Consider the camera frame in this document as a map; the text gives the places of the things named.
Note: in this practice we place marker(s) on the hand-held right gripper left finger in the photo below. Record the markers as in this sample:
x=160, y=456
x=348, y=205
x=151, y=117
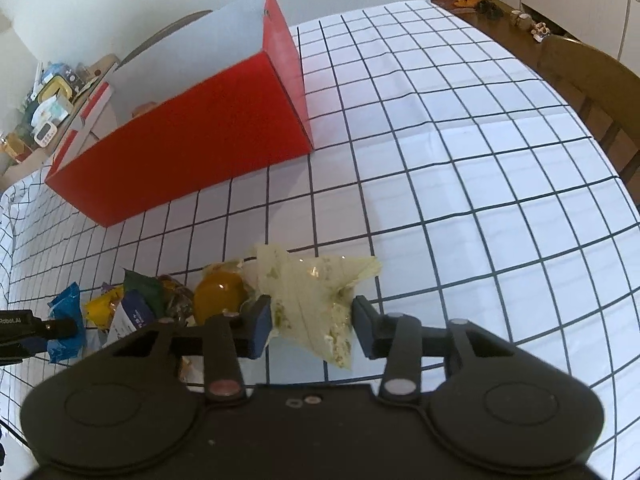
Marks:
x=260, y=326

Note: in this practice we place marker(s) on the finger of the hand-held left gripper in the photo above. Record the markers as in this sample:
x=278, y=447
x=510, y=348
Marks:
x=55, y=328
x=32, y=346

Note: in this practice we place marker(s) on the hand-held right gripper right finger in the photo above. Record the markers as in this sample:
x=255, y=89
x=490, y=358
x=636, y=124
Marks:
x=362, y=327

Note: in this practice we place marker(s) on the yellow snack packet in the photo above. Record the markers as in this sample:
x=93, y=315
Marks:
x=102, y=307

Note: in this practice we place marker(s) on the pale green snack packet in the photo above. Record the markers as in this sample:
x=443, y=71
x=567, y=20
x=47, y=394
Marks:
x=305, y=300

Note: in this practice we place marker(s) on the white and blue snack packet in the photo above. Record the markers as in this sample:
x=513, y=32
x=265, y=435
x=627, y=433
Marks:
x=130, y=317

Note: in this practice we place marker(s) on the red cardboard box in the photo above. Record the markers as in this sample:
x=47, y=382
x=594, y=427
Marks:
x=190, y=150

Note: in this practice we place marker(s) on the orange jelly cup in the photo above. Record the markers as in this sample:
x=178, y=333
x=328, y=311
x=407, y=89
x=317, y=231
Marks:
x=220, y=295

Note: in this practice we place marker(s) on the clear brown snack wrapper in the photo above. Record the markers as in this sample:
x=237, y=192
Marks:
x=177, y=300

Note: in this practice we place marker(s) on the dark green snack packet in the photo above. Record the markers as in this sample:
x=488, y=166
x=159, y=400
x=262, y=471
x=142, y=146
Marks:
x=145, y=287

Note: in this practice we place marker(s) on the wooden side cabinet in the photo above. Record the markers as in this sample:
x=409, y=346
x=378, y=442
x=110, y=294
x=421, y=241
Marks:
x=22, y=165

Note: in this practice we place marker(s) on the orange drink bottle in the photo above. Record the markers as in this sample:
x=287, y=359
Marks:
x=12, y=146

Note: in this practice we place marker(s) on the white checked tablecloth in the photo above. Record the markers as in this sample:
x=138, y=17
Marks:
x=450, y=160

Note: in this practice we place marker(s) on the white kitchen timer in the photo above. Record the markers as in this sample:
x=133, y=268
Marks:
x=45, y=134

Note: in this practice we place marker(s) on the white tissue pack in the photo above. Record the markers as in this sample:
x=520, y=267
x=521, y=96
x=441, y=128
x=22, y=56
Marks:
x=50, y=110

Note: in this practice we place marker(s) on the yellow storage box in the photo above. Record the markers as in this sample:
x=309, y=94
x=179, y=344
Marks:
x=55, y=89

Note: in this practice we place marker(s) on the brown wooden chair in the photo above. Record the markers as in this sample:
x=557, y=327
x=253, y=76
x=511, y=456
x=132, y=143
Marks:
x=580, y=70

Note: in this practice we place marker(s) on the orange slippers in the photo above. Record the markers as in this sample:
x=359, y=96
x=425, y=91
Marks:
x=466, y=2

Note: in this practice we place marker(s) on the dark shoes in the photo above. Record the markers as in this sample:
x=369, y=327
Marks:
x=487, y=8

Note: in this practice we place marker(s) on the white sneakers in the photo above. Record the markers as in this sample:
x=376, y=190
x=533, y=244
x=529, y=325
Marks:
x=540, y=32

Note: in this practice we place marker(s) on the cream shoes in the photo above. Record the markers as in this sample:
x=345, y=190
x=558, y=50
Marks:
x=521, y=18

